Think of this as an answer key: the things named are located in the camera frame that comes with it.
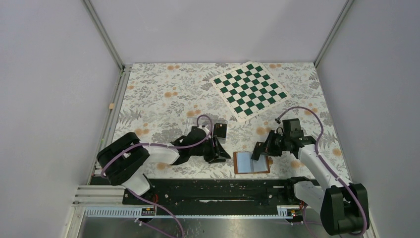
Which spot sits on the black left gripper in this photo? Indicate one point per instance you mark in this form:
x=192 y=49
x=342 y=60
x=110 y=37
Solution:
x=216 y=150

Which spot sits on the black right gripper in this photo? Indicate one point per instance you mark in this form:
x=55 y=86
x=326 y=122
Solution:
x=268 y=149

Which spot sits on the brown leather card holder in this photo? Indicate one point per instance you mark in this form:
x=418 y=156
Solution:
x=244 y=164

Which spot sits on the clear acrylic card box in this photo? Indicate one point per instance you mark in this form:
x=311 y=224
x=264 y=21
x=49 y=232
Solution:
x=203 y=122

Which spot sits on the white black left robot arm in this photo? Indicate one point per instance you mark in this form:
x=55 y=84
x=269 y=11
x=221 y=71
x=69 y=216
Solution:
x=121 y=161

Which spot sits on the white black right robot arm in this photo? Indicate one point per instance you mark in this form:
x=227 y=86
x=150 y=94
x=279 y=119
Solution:
x=341 y=204

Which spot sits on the green white checkered mat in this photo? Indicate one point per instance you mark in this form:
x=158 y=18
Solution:
x=249 y=90

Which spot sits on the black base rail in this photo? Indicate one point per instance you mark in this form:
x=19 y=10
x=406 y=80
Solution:
x=208 y=197

